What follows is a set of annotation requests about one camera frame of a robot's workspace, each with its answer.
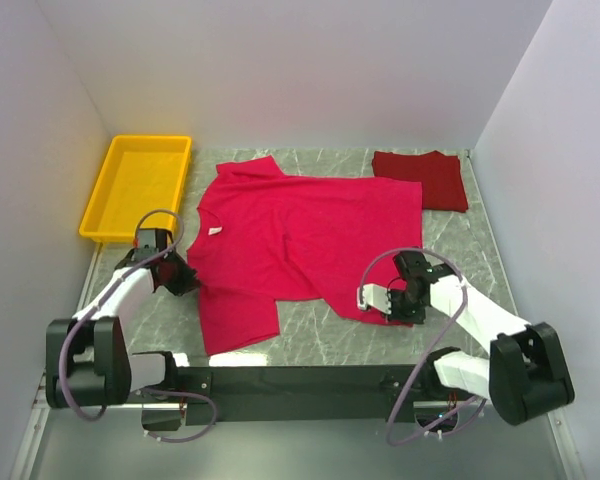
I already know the folded dark red t-shirt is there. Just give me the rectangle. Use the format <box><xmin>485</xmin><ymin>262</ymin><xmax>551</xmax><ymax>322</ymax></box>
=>
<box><xmin>371</xmin><ymin>150</ymin><xmax>469</xmax><ymax>213</ymax></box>

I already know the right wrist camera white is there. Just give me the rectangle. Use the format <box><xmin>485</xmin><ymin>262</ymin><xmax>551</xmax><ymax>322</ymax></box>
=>
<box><xmin>356</xmin><ymin>283</ymin><xmax>391</xmax><ymax>315</ymax></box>

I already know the black base beam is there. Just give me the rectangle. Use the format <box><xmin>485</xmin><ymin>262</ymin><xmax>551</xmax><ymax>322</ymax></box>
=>
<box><xmin>177</xmin><ymin>363</ymin><xmax>461</xmax><ymax>427</ymax></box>

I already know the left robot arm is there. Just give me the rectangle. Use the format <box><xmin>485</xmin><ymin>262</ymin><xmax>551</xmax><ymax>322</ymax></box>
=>
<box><xmin>45</xmin><ymin>228</ymin><xmax>200</xmax><ymax>417</ymax></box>

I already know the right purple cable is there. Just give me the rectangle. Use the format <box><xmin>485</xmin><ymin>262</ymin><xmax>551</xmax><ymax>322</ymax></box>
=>
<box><xmin>357</xmin><ymin>248</ymin><xmax>487</xmax><ymax>447</ymax></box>

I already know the bright red t-shirt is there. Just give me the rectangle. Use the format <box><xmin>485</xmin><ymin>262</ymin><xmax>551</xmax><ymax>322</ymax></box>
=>
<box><xmin>187</xmin><ymin>156</ymin><xmax>423</xmax><ymax>355</ymax></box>

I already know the purple cable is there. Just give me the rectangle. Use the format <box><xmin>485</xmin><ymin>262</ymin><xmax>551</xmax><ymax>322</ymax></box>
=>
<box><xmin>59</xmin><ymin>208</ymin><xmax>219</xmax><ymax>445</ymax></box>
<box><xmin>357</xmin><ymin>248</ymin><xmax>487</xmax><ymax>447</ymax></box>

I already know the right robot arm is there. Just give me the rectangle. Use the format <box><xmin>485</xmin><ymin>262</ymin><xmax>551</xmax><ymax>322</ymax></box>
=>
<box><xmin>388</xmin><ymin>249</ymin><xmax>575</xmax><ymax>426</ymax></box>

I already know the yellow plastic tray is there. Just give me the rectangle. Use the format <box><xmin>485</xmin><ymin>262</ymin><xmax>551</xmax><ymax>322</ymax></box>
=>
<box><xmin>79</xmin><ymin>135</ymin><xmax>193</xmax><ymax>244</ymax></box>

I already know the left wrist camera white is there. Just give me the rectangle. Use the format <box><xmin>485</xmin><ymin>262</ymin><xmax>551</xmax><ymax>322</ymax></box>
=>
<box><xmin>132</xmin><ymin>228</ymin><xmax>173</xmax><ymax>263</ymax></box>

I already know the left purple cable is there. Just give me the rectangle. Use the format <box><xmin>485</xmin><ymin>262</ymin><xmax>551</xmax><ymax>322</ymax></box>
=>
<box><xmin>59</xmin><ymin>208</ymin><xmax>219</xmax><ymax>445</ymax></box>

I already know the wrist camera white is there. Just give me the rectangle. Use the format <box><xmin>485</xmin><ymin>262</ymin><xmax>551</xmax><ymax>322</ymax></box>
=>
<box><xmin>132</xmin><ymin>228</ymin><xmax>173</xmax><ymax>263</ymax></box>
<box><xmin>356</xmin><ymin>283</ymin><xmax>391</xmax><ymax>315</ymax></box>

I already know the aluminium rail frame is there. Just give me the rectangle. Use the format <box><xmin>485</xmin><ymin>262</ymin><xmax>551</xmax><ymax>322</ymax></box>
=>
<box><xmin>10</xmin><ymin>243</ymin><xmax>186</xmax><ymax>479</ymax></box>

